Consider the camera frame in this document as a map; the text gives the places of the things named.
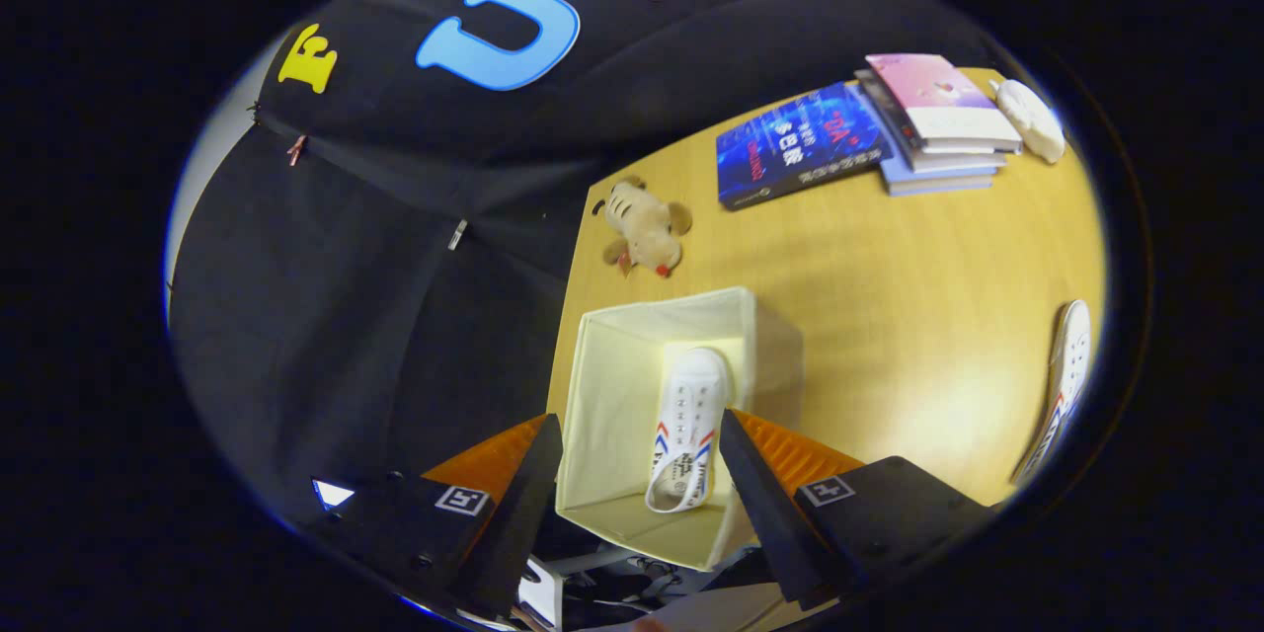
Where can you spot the light blue book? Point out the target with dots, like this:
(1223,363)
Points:
(938,183)

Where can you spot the dark blue book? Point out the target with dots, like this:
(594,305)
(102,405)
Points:
(800,143)

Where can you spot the pink cover book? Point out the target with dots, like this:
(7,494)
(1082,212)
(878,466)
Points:
(938,94)

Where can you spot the grey book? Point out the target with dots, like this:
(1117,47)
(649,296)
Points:
(938,161)

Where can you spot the pink clip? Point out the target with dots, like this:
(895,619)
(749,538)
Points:
(296,150)

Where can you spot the beige plush dog toy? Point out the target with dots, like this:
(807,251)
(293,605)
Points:
(644,227)

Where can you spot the white canvas shoe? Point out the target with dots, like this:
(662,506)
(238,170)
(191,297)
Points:
(1066,375)
(688,415)

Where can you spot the white plush toy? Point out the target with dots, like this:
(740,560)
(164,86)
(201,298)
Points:
(1032,118)

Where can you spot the beige fabric storage box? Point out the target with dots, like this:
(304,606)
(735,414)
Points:
(612,415)

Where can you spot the silver clip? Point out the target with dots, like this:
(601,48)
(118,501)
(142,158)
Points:
(457,234)

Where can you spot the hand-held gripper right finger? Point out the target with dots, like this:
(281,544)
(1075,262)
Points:
(765,513)

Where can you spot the computer screen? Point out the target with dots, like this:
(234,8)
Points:
(331,492)

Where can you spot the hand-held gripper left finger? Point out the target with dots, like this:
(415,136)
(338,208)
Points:
(513,523)

